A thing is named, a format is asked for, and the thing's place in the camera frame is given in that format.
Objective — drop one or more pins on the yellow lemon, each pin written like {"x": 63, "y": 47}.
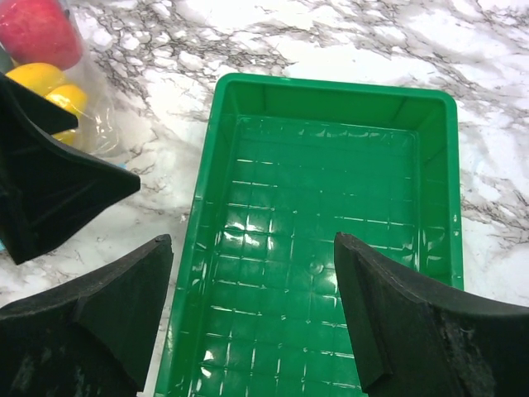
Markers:
{"x": 40, "y": 78}

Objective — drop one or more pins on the red apple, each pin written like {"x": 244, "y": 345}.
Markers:
{"x": 39, "y": 32}

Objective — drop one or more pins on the green plastic tray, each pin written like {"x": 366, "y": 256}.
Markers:
{"x": 286, "y": 165}

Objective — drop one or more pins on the green avocado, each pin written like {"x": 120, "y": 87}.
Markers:
{"x": 6, "y": 62}

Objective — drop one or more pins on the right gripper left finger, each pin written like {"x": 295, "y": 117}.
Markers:
{"x": 91, "y": 336}

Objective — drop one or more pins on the yellow banana bunch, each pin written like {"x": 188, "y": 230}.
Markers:
{"x": 73, "y": 99}

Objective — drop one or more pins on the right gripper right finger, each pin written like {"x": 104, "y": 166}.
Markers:
{"x": 414, "y": 336}

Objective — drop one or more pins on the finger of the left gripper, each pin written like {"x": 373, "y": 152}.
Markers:
{"x": 18, "y": 102}
{"x": 49, "y": 190}

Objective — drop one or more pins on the clear zip top bag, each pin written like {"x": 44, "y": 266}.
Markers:
{"x": 98, "y": 133}

